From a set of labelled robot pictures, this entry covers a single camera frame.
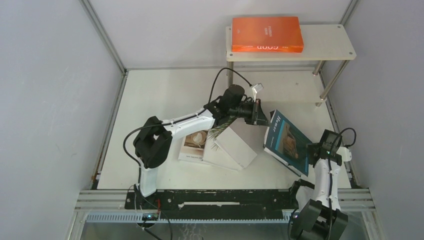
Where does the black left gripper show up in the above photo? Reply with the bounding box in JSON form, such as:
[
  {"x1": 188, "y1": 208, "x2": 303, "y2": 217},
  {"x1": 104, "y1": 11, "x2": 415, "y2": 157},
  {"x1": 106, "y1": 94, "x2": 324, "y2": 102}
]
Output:
[{"x1": 229, "y1": 100, "x2": 272, "y2": 129}]

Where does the teal Humor book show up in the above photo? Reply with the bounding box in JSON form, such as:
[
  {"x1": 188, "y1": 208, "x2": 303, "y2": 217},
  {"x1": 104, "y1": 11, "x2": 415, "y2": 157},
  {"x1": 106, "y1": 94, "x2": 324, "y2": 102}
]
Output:
[{"x1": 263, "y1": 110, "x2": 312, "y2": 177}]

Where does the orange hardcover book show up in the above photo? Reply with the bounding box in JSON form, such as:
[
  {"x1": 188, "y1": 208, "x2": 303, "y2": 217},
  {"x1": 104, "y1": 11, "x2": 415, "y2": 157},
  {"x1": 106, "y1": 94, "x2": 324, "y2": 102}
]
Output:
[{"x1": 230, "y1": 16, "x2": 304, "y2": 53}]

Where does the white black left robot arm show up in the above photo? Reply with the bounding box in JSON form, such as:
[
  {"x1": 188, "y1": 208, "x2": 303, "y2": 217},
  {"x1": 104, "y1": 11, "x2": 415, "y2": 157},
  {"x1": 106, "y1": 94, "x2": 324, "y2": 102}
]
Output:
[{"x1": 133, "y1": 83, "x2": 269, "y2": 209}]

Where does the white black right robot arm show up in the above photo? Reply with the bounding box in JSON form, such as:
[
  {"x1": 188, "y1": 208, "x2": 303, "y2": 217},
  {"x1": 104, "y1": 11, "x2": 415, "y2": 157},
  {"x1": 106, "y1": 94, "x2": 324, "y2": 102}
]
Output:
[{"x1": 287, "y1": 129, "x2": 349, "y2": 240}]

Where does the grey white plain book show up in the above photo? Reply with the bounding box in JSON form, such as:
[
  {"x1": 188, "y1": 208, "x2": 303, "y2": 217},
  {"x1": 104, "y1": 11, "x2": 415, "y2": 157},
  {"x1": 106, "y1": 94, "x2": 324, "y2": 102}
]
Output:
[{"x1": 214, "y1": 125, "x2": 258, "y2": 170}]

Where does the palm leaf cover book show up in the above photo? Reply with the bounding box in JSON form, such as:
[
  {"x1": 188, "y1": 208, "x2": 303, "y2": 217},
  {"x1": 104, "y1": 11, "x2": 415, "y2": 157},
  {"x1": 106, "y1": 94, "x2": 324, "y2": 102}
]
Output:
[{"x1": 202, "y1": 117, "x2": 242, "y2": 171}]

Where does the coffee cover book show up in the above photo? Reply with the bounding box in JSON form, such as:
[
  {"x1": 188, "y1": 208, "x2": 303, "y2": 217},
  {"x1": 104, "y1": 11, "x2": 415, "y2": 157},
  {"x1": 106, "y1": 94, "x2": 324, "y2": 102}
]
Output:
[{"x1": 178, "y1": 130, "x2": 208, "y2": 163}]

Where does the white raised shelf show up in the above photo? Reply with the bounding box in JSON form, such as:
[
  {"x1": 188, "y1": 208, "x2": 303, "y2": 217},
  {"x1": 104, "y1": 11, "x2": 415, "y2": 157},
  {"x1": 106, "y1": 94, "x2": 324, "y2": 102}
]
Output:
[{"x1": 225, "y1": 24, "x2": 357, "y2": 106}]

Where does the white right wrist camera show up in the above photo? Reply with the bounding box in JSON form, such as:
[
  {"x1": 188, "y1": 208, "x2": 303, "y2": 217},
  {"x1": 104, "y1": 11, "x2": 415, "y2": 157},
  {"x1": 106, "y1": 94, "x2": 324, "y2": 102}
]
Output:
[{"x1": 336, "y1": 146, "x2": 352, "y2": 162}]

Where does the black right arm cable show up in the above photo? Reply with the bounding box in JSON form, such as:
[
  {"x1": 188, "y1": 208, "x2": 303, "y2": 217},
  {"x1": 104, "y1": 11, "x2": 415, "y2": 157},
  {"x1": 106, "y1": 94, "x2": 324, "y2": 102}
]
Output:
[{"x1": 286, "y1": 127, "x2": 357, "y2": 240}]

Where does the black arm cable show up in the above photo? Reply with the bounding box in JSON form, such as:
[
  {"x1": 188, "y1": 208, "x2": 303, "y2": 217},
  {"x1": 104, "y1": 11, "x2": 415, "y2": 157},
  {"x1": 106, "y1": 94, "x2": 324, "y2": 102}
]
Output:
[
  {"x1": 286, "y1": 127, "x2": 357, "y2": 240},
  {"x1": 122, "y1": 67, "x2": 254, "y2": 196}
]

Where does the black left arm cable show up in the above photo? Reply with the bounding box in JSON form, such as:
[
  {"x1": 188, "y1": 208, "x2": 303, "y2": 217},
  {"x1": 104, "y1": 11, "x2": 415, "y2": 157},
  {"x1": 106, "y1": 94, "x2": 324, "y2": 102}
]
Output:
[{"x1": 122, "y1": 67, "x2": 254, "y2": 196}]

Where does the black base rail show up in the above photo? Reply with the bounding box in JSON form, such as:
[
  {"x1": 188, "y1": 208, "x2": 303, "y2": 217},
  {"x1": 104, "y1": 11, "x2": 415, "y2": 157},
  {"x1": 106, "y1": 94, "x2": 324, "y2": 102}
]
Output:
[{"x1": 124, "y1": 189, "x2": 301, "y2": 221}]

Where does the aluminium frame rail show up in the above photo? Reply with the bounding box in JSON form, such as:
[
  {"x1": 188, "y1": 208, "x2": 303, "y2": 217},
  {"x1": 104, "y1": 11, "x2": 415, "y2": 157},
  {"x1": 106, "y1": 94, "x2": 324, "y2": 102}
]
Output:
[{"x1": 79, "y1": 0, "x2": 127, "y2": 75}]

